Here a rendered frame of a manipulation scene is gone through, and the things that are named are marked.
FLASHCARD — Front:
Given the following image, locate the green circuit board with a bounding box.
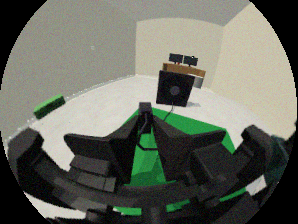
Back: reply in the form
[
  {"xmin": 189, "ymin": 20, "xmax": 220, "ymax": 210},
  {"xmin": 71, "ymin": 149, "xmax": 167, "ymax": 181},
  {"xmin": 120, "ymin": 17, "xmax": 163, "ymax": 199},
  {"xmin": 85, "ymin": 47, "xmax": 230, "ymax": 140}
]
[{"xmin": 113, "ymin": 108, "xmax": 246, "ymax": 216}]

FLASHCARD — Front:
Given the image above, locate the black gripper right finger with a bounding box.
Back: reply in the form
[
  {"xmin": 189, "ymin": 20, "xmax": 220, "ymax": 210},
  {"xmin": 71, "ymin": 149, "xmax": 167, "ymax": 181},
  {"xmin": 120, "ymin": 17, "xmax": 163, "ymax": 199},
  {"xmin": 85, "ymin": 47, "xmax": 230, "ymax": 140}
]
[{"xmin": 152, "ymin": 116, "xmax": 226, "ymax": 181}]

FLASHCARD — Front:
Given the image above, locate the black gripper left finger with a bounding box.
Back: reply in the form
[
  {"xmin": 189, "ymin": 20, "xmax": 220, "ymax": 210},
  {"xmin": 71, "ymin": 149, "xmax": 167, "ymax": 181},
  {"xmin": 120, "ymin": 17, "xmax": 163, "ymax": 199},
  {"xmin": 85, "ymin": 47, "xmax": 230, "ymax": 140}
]
[{"xmin": 64, "ymin": 116, "xmax": 140, "ymax": 184}]

